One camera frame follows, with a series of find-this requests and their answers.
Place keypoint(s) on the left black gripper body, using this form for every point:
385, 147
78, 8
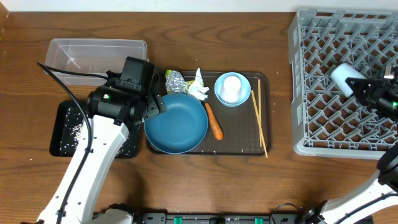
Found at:
150, 93

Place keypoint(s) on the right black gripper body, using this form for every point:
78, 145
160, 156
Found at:
386, 101

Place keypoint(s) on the light blue cup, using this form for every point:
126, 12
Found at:
341, 73

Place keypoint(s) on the dark blue plate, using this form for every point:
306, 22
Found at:
181, 128

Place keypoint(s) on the white rice pile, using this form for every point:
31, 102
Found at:
71, 132

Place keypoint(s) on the light blue bowl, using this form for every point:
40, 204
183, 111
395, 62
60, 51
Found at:
245, 89

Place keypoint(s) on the wooden chopstick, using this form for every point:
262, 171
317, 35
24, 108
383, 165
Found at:
259, 106
259, 124

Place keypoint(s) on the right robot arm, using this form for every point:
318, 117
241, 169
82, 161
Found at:
380, 191

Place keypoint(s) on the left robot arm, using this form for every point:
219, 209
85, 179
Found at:
125, 101

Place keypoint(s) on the grey dishwasher rack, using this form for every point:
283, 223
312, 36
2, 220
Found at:
325, 122

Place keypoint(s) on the crumpled foil wrapper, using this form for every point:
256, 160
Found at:
175, 82

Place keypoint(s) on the crumpled white tissue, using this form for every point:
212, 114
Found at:
197, 89

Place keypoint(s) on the clear plastic bin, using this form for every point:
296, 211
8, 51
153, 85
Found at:
95, 56

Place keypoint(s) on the orange carrot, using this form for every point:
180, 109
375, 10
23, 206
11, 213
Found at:
215, 127

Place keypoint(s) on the dark brown serving tray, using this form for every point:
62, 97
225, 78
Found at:
239, 124

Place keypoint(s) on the black plastic tray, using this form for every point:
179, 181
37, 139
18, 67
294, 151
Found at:
134, 133

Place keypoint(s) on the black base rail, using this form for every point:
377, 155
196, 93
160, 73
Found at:
217, 218

